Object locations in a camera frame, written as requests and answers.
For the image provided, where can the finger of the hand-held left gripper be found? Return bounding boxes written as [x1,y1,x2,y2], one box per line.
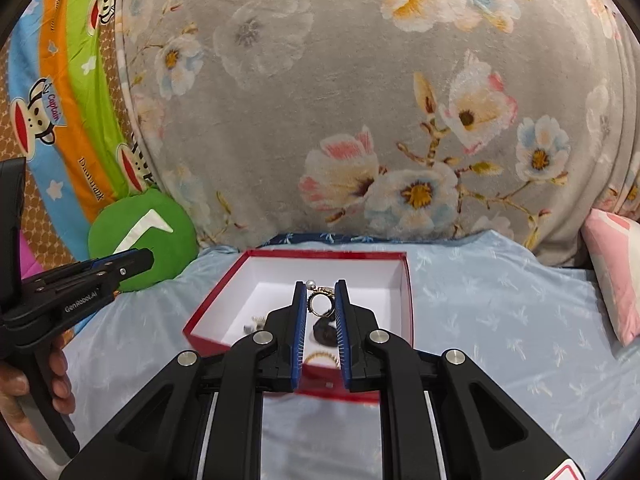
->
[90,247,155,295]

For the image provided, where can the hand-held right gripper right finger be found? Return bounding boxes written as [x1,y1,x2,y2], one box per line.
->
[334,279,587,480]

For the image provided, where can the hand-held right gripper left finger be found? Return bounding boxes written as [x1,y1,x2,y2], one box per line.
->
[59,281,308,480]

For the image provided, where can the pearl and bead jewellery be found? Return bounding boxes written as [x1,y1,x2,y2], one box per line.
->
[305,279,336,319]

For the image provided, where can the gold chain bracelet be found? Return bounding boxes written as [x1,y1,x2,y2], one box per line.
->
[303,351,342,367]

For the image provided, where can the red jewelry box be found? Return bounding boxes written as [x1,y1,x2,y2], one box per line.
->
[182,248,415,402]

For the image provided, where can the person's left hand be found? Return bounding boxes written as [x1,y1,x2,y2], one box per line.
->
[0,334,77,423]

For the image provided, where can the green pillow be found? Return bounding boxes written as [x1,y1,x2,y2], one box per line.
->
[87,191,199,294]

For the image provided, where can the blue palm print bedsheet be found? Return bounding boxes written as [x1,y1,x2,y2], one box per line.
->
[10,230,640,480]

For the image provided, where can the colourful monkey print sheet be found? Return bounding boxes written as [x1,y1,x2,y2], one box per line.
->
[0,0,163,342]

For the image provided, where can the grey floral blanket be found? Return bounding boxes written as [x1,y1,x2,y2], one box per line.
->
[114,0,640,270]

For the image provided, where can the pink pillow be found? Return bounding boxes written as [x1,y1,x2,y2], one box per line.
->
[580,207,640,348]

